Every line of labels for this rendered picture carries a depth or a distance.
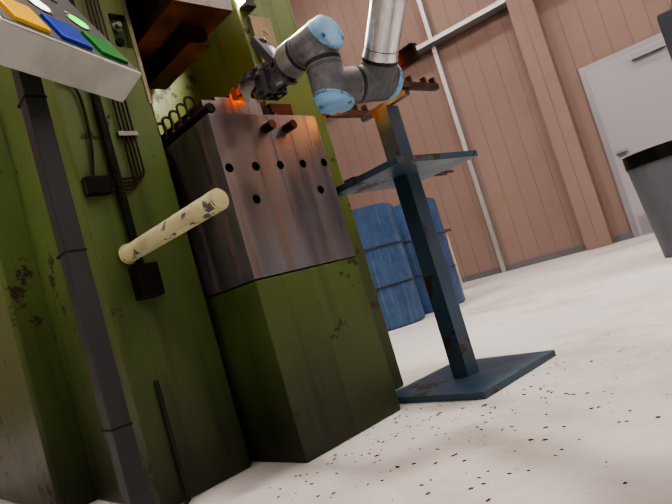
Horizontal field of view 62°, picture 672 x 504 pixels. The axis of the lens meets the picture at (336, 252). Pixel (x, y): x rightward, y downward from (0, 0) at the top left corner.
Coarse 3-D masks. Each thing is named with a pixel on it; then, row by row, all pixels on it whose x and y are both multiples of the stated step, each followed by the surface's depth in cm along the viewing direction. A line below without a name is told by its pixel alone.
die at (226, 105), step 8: (200, 104) 151; (216, 104) 154; (224, 104) 156; (232, 104) 157; (240, 104) 159; (248, 104) 161; (256, 104) 164; (192, 112) 154; (216, 112) 153; (224, 112) 155; (232, 112) 157; (240, 112) 159; (248, 112) 161; (256, 112) 163; (184, 120) 158; (176, 128) 161; (168, 136) 165
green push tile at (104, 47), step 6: (84, 36) 114; (90, 36) 115; (96, 36) 118; (90, 42) 114; (96, 42) 114; (102, 42) 118; (108, 42) 121; (96, 48) 113; (102, 48) 114; (108, 48) 117; (114, 48) 120; (102, 54) 113; (108, 54) 114; (114, 54) 117; (120, 54) 120; (120, 60) 118; (126, 60) 119
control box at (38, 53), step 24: (24, 0) 106; (48, 0) 117; (0, 24) 91; (24, 24) 96; (72, 24) 116; (0, 48) 94; (24, 48) 98; (48, 48) 101; (72, 48) 105; (48, 72) 105; (72, 72) 109; (96, 72) 113; (120, 72) 118; (120, 96) 123
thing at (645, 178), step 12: (660, 144) 335; (636, 156) 348; (648, 156) 341; (660, 156) 336; (636, 168) 351; (648, 168) 343; (660, 168) 338; (636, 180) 355; (648, 180) 346; (660, 180) 340; (636, 192) 363; (648, 192) 349; (660, 192) 341; (648, 204) 352; (660, 204) 344; (648, 216) 358; (660, 216) 346; (660, 228) 350; (660, 240) 354
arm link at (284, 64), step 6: (282, 48) 137; (276, 54) 139; (282, 54) 137; (276, 60) 139; (282, 60) 138; (288, 60) 137; (282, 66) 139; (288, 66) 138; (294, 66) 138; (288, 72) 140; (294, 72) 139; (300, 72) 140
